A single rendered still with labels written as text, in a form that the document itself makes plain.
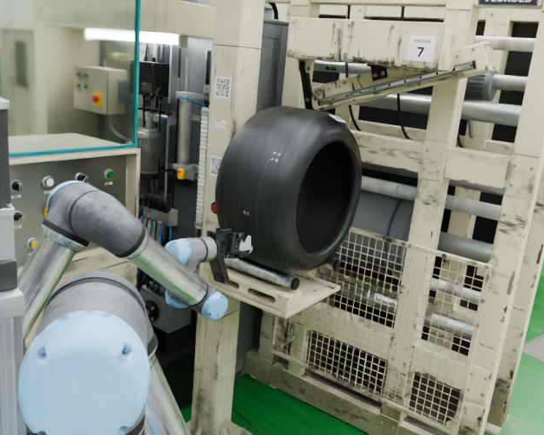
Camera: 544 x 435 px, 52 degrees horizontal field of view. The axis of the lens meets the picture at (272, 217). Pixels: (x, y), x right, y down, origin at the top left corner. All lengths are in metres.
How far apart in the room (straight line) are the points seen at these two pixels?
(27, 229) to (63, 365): 1.43
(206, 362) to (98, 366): 1.85
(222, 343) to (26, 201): 0.94
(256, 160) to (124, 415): 1.28
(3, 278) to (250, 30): 1.40
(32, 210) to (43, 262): 0.59
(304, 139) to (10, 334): 1.13
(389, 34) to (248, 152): 0.63
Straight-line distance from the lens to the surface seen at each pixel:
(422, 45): 1.96
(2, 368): 0.95
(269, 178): 1.72
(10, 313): 0.91
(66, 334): 0.55
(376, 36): 2.03
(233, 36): 2.04
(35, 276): 1.38
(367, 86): 2.19
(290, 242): 1.79
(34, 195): 1.94
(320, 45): 2.14
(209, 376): 2.41
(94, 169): 2.05
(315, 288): 2.14
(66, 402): 0.57
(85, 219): 1.28
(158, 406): 0.77
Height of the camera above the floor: 1.62
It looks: 16 degrees down
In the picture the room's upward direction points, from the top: 5 degrees clockwise
